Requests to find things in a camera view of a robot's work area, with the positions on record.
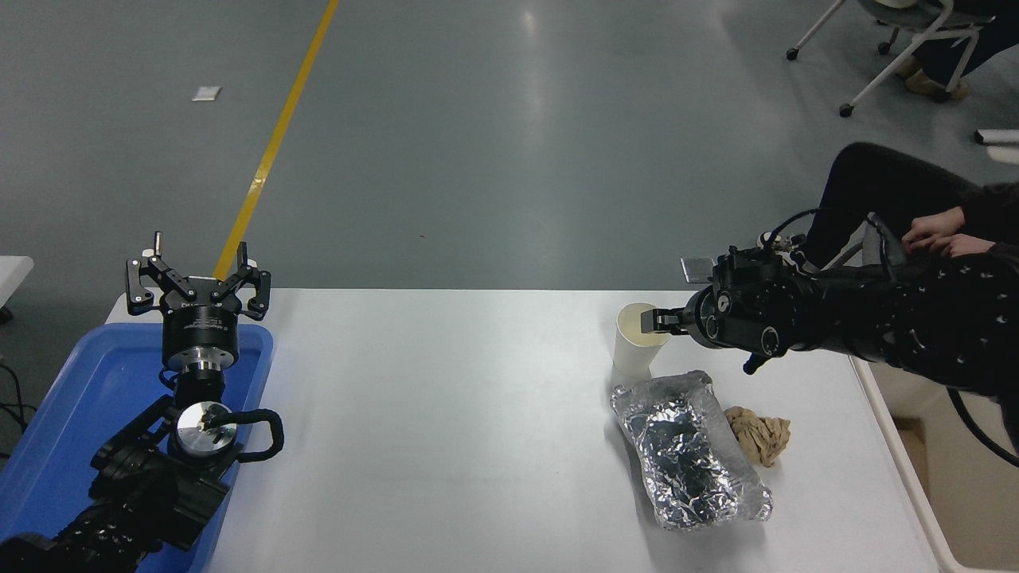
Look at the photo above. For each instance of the large pale bin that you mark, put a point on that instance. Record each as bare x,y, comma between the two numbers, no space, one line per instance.
971,525

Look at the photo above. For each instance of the white frame wheeled chair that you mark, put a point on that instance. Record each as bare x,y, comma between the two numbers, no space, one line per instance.
915,16

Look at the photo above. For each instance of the metal floor plate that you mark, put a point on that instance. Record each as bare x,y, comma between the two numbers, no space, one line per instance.
696,269

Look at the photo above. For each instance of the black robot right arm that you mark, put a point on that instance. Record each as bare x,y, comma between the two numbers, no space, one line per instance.
876,310

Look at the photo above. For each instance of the white side table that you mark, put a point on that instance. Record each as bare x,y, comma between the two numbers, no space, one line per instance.
12,278

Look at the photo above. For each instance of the blue plastic tray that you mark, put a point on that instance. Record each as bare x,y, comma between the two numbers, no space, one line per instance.
80,398

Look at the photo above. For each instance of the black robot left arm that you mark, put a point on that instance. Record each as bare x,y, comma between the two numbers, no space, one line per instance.
143,493

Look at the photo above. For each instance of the white flat bar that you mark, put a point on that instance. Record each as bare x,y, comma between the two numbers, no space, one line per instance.
999,142

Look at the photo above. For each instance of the white paper cup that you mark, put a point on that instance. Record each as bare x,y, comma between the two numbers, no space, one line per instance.
633,354

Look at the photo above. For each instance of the person's right hand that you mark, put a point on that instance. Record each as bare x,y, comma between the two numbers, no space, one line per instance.
935,223

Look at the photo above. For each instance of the person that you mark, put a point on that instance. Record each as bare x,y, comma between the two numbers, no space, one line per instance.
951,64
868,183

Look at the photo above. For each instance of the grey seat chair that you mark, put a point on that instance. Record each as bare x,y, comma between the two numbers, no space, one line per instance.
888,243

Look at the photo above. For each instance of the silver foil tray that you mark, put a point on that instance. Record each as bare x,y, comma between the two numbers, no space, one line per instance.
685,454

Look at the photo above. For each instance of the person's left hand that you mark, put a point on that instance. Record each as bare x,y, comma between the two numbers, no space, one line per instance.
963,245

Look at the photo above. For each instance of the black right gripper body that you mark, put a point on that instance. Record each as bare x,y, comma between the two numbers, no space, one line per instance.
702,318

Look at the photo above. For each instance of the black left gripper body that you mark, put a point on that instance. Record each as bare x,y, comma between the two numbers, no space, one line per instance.
202,334

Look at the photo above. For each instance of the crumpled tan paper ball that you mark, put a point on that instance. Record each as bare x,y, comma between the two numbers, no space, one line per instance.
760,436

